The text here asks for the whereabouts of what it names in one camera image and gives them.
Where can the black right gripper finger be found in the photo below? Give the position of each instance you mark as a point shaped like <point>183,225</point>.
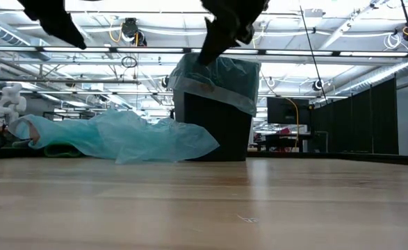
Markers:
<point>247,34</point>
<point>214,41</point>

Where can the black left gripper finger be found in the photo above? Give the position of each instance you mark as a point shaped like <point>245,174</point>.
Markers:
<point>63,29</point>

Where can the blue liner bag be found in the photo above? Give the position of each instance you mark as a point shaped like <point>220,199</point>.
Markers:
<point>231,80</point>

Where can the black trash bin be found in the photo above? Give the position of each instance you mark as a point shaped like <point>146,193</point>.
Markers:
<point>217,135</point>

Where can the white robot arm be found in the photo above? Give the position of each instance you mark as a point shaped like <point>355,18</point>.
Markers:
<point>10,100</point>

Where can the black monitor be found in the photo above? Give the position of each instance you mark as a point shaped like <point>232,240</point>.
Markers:
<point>280,111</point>

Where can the green plastic item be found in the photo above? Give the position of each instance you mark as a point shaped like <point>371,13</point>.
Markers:
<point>47,150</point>

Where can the black curtain partition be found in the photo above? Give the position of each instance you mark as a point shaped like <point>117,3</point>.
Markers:
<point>363,121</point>

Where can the small ceiling camera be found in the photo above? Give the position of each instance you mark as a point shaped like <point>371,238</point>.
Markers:
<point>165,82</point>
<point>317,85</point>

